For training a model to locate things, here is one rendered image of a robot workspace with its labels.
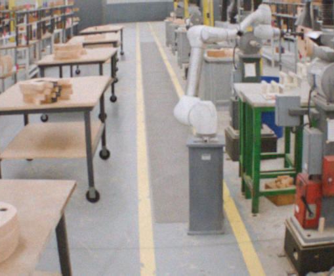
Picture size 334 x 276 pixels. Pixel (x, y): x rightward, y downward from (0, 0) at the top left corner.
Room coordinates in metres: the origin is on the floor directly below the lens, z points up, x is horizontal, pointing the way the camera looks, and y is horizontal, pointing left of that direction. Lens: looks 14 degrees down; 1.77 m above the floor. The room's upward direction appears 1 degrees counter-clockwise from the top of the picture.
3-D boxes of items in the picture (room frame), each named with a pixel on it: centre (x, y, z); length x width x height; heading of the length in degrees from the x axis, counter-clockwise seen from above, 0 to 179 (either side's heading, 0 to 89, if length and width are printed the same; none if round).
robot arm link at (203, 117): (4.34, -0.29, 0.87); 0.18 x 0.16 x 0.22; 37
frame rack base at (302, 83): (4.78, -1.17, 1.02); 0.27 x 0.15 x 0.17; 2
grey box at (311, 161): (3.56, -0.92, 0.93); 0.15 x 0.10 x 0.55; 2
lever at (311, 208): (3.42, -0.88, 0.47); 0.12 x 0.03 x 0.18; 92
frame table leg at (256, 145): (4.54, -0.70, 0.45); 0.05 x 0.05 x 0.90; 2
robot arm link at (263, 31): (4.77, -0.81, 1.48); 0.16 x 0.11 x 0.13; 91
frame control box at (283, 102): (3.70, -0.82, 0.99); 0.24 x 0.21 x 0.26; 2
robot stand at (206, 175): (4.33, -0.29, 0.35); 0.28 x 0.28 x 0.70; 85
